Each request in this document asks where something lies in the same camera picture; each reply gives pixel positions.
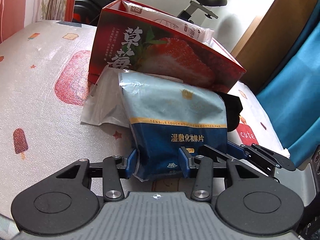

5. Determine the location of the black fabric pouch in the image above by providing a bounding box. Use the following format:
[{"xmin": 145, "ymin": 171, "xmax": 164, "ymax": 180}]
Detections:
[{"xmin": 216, "ymin": 92, "xmax": 243, "ymax": 132}]

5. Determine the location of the white translucent plastic bag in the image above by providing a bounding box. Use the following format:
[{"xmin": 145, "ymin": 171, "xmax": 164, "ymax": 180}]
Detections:
[{"xmin": 80, "ymin": 67, "xmax": 129, "ymax": 128}]

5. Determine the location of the teal curtain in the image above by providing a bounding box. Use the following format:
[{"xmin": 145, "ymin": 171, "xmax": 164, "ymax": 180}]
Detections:
[{"xmin": 257, "ymin": 4, "xmax": 319, "ymax": 167}]

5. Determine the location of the white face mask package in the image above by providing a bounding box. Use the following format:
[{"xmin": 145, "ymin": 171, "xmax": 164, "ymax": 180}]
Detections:
[{"xmin": 122, "ymin": 0, "xmax": 214, "ymax": 44}]

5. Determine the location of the black exercise bike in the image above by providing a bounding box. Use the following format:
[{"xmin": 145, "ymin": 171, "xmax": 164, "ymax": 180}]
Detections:
[{"xmin": 72, "ymin": 0, "xmax": 227, "ymax": 27}]

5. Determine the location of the printed red wall tapestry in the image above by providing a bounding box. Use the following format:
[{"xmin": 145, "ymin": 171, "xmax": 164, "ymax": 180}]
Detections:
[{"xmin": 1, "ymin": 0, "xmax": 75, "ymax": 42}]

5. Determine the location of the patterned white table cover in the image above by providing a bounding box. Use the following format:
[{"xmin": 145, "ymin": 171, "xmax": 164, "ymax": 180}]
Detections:
[{"xmin": 0, "ymin": 19, "xmax": 313, "ymax": 221}]

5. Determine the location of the brown wooden door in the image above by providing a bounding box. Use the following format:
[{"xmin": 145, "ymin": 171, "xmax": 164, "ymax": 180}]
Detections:
[{"xmin": 231, "ymin": 0, "xmax": 318, "ymax": 93}]

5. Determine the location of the blue cotton pad package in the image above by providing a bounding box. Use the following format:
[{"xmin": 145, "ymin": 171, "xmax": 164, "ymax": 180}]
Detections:
[{"xmin": 118, "ymin": 72, "xmax": 227, "ymax": 181}]

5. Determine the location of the red strawberry cardboard box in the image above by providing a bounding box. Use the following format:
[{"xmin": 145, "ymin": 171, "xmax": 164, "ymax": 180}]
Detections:
[{"xmin": 88, "ymin": 0, "xmax": 246, "ymax": 93}]

